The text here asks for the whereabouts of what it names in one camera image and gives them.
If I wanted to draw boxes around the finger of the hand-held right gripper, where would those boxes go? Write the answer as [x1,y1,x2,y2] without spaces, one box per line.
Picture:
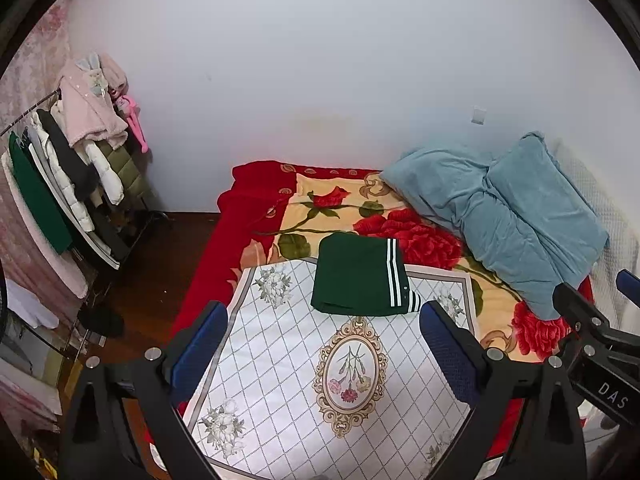
[552,282,610,347]
[616,269,640,307]

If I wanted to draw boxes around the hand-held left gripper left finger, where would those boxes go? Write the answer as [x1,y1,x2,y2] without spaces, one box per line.
[57,300,230,480]

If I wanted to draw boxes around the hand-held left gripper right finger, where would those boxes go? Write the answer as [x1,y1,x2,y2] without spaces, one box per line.
[419,301,587,480]

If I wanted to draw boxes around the green jacket with white stripes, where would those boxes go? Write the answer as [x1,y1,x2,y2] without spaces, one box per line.
[310,232,422,317]

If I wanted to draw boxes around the metal clothes rack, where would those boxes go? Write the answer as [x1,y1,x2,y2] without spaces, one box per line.
[0,87,171,361]

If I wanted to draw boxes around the white floral printed cloth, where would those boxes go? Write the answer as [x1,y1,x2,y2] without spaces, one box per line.
[182,257,481,480]

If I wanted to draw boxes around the black shoe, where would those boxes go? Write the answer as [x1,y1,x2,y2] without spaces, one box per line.
[77,305,125,339]

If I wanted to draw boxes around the blue quilt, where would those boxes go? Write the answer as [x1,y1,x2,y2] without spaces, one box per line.
[380,131,611,321]

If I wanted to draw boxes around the red floral blanket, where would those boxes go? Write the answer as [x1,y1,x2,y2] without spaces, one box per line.
[170,160,596,461]

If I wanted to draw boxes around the pink fleece cloth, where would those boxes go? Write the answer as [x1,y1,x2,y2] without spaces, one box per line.
[0,152,90,328]

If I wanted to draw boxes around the olive puffer jacket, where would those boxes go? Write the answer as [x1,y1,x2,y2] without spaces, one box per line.
[97,137,152,202]

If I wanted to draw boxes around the white puffer jacket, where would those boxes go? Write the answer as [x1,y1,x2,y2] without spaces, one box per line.
[27,110,126,233]

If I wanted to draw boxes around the green hanging garment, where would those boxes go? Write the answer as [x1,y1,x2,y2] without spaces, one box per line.
[7,130,75,256]

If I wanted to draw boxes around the pink plastic hanger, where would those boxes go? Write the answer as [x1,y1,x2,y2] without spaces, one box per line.
[112,94,150,155]

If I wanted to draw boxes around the black coat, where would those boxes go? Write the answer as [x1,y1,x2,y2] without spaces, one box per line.
[37,109,101,197]

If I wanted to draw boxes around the pink fuzzy jacket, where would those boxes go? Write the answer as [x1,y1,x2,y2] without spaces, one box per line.
[55,52,132,150]

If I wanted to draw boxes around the pink floral curtain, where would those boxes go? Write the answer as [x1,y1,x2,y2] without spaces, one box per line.
[0,0,81,136]

